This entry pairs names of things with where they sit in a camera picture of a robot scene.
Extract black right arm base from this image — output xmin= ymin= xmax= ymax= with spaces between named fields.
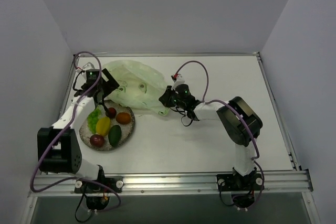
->
xmin=216 ymin=172 xmax=265 ymax=211

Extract red fake apple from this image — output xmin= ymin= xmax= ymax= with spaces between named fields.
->
xmin=90 ymin=134 xmax=105 ymax=148

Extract green fake grapes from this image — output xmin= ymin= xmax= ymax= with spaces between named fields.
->
xmin=87 ymin=108 xmax=101 ymax=134

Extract dark green fake avocado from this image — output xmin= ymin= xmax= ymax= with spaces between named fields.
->
xmin=108 ymin=125 xmax=122 ymax=147

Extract pale green plastic bag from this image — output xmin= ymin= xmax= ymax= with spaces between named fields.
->
xmin=102 ymin=60 xmax=169 ymax=116

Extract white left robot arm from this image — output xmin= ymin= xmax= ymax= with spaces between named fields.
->
xmin=37 ymin=69 xmax=119 ymax=192

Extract dark red fake fruit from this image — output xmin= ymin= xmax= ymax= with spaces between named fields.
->
xmin=108 ymin=107 xmax=117 ymax=119

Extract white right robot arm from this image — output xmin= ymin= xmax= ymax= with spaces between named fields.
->
xmin=159 ymin=84 xmax=263 ymax=189

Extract orange fake fruit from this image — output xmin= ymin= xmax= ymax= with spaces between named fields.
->
xmin=115 ymin=112 xmax=132 ymax=125

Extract speckled round plate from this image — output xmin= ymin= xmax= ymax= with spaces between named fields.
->
xmin=79 ymin=100 xmax=135 ymax=152

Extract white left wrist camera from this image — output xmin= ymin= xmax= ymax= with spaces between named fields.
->
xmin=76 ymin=62 xmax=95 ymax=73

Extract aluminium table frame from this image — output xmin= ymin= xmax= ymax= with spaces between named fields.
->
xmin=28 ymin=52 xmax=314 ymax=224

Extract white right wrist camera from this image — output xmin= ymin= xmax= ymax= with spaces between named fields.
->
xmin=171 ymin=73 xmax=185 ymax=90

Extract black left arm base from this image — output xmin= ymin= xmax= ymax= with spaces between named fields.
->
xmin=74 ymin=176 xmax=124 ymax=212

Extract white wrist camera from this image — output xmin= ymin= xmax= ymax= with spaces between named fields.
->
xmin=76 ymin=62 xmax=95 ymax=73
xmin=171 ymin=73 xmax=185 ymax=90

